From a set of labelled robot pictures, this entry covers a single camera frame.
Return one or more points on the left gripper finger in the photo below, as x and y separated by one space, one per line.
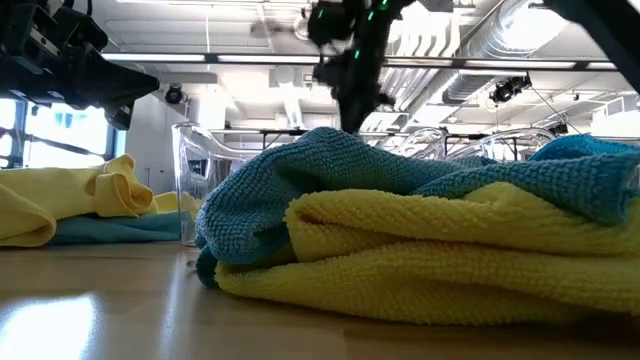
115 82
120 116

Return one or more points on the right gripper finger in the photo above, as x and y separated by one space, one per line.
350 112
369 102

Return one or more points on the light blue microfiber towel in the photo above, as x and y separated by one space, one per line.
350 170
125 230

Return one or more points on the yellow microfiber towel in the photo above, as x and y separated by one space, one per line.
60 195
170 202
450 280

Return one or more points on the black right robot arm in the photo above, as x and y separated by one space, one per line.
615 35

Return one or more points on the black ceiling spotlight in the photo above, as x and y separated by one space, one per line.
173 95
559 129

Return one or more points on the large window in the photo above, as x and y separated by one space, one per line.
65 135

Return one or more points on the clear plastic basket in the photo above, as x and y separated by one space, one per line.
522 134
200 150

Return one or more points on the black overhead light bar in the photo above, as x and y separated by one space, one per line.
260 58

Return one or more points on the black hanging ceiling camera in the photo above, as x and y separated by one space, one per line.
510 89

